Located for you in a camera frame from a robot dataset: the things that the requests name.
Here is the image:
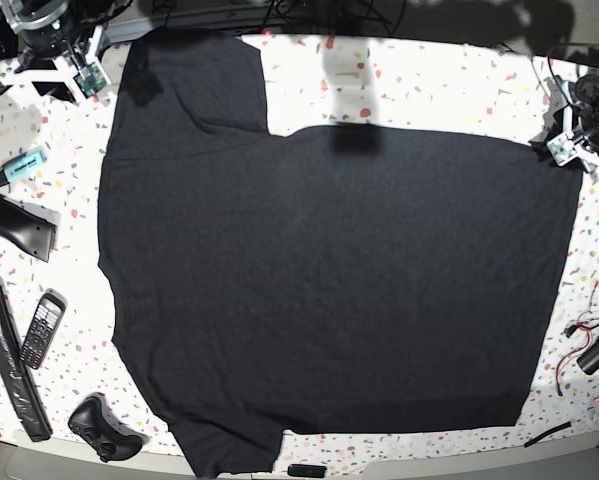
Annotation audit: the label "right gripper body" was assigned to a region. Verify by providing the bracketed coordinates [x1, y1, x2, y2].
[21, 12, 82, 59]

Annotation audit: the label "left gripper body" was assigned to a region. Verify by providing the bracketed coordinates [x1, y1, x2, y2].
[566, 74, 599, 150]

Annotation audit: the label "black T-shirt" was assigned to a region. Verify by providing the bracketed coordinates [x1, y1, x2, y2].
[98, 30, 582, 478]

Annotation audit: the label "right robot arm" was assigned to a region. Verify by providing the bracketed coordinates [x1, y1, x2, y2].
[0, 0, 110, 104]

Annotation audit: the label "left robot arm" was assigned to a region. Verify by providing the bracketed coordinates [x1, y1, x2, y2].
[530, 74, 599, 180]

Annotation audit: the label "light blue highlighter marker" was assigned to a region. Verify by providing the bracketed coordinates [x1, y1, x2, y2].
[0, 148, 45, 187]

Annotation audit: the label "long black bar in plastic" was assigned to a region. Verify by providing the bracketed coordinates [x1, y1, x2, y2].
[0, 286, 53, 442]

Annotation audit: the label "black remote control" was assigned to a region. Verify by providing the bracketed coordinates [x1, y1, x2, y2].
[20, 289, 67, 370]

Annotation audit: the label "thin black stick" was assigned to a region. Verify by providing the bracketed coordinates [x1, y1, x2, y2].
[523, 421, 572, 448]

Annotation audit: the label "black game controller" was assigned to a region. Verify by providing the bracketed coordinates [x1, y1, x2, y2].
[68, 395, 143, 463]

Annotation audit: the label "small black usb stick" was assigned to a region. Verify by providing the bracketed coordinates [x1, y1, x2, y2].
[287, 464, 327, 479]

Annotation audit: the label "red and black wires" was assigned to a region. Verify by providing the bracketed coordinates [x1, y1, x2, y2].
[556, 269, 599, 396]

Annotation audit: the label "black handheld device with handle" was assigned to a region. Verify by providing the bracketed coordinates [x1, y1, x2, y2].
[0, 194, 57, 262]

